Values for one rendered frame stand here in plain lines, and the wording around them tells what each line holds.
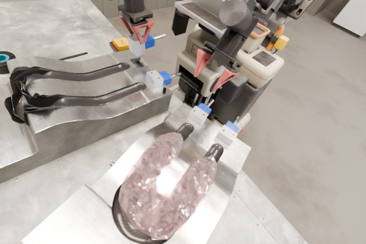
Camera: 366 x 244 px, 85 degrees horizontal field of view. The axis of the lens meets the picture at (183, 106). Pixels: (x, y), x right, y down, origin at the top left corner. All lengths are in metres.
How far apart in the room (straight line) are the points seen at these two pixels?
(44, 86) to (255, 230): 0.65
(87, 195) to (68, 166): 0.17
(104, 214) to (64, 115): 0.24
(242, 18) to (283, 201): 1.50
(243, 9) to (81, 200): 0.48
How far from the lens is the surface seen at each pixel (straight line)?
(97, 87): 0.65
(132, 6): 0.63
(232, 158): 0.61
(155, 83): 0.64
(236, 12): 0.46
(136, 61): 0.77
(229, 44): 0.52
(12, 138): 0.62
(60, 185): 0.59
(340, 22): 5.99
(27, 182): 0.62
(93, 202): 0.45
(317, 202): 1.96
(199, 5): 0.88
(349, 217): 2.11
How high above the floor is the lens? 1.34
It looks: 47 degrees down
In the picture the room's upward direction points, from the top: 19 degrees clockwise
